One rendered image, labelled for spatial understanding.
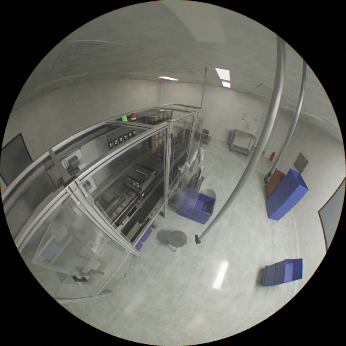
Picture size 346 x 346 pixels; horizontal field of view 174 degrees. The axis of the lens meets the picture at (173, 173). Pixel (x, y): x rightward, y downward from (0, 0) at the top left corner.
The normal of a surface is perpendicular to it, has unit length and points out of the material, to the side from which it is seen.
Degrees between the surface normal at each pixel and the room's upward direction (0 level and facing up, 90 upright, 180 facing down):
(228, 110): 90
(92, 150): 90
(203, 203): 0
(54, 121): 90
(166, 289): 0
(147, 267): 0
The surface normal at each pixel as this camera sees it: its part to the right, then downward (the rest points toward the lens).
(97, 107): 0.89, 0.33
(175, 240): 0.07, -0.75
